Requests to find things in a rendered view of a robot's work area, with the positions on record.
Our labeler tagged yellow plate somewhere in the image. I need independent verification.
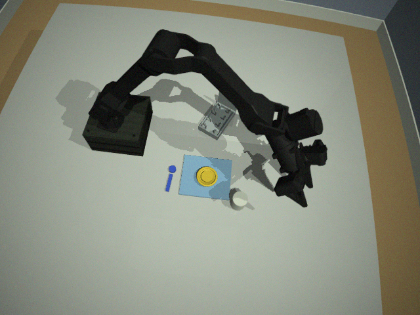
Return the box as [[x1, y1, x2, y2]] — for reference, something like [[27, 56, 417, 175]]
[[196, 167, 218, 187]]

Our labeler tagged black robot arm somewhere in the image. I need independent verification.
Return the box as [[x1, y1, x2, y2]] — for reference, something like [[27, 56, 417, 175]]
[[88, 29, 327, 169]]

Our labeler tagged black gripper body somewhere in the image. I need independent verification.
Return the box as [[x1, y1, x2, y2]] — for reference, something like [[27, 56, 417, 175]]
[[272, 140, 304, 197]]

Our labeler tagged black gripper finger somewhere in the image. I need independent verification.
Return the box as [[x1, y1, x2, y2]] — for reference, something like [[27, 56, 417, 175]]
[[285, 182, 308, 207], [299, 165, 313, 188]]

